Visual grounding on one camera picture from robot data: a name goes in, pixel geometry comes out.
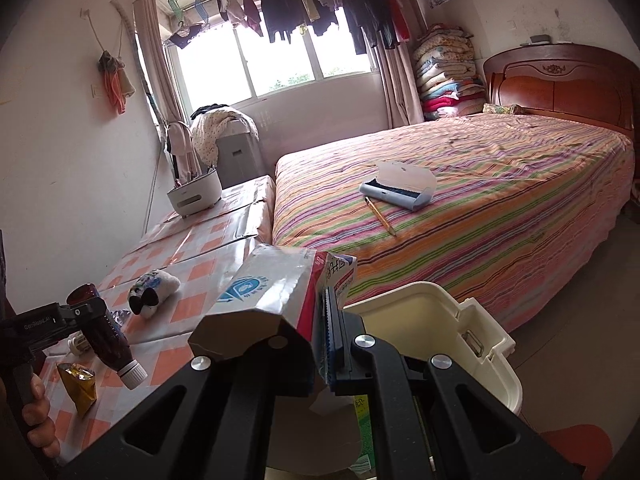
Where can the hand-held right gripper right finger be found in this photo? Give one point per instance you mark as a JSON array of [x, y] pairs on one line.
[[332, 335]]

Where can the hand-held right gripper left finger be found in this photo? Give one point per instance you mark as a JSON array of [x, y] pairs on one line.
[[295, 376]]

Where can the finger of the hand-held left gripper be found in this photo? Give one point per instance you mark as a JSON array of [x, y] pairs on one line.
[[80, 310], [60, 344]]

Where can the brown plastic bottle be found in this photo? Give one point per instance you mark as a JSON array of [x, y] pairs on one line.
[[112, 345]]

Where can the yellow foil packet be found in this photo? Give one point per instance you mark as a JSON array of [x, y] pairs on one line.
[[80, 390]]

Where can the white plush toy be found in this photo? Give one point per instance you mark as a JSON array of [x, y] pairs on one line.
[[155, 287]]

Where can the white and red carton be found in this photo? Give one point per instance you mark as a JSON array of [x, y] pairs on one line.
[[265, 290]]

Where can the cream plastic bin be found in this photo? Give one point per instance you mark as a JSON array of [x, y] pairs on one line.
[[425, 320]]

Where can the person's left hand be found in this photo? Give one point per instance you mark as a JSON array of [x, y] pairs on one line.
[[40, 425]]

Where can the wooden pencil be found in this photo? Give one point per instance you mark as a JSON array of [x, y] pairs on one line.
[[380, 216]]

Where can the light blue open case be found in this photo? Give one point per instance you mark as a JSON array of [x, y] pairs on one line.
[[395, 192]]

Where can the white desk organiser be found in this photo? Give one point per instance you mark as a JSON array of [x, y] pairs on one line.
[[195, 195]]

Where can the white arched stand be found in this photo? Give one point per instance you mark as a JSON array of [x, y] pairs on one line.
[[182, 152]]

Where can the bed with striped cover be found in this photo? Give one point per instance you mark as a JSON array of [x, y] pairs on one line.
[[475, 210]]

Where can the grey floor appliance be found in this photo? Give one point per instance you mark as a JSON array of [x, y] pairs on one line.
[[240, 157]]

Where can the dotted white cloth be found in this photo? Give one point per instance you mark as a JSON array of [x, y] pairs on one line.
[[210, 125]]

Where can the beige curtain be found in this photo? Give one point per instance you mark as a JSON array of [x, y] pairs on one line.
[[155, 60], [400, 85]]

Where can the orange stool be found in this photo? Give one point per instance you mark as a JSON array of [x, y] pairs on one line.
[[580, 450]]

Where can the window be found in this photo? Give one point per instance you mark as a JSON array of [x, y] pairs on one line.
[[280, 60]]

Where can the floral pillow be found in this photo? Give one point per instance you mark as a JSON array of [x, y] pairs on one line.
[[500, 109]]

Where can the stack of folded quilts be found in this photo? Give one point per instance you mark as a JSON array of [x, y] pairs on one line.
[[445, 75]]

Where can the row of hanging clothes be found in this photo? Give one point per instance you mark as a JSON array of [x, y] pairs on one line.
[[300, 0]]

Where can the wooden bed headboard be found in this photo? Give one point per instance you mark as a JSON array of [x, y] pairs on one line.
[[560, 85]]

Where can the small grey object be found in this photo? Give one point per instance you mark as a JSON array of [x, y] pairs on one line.
[[540, 38]]

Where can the white wall switch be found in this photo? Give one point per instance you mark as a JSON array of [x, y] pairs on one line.
[[96, 91]]

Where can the cloths on wall hook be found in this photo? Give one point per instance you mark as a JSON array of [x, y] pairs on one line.
[[117, 85]]

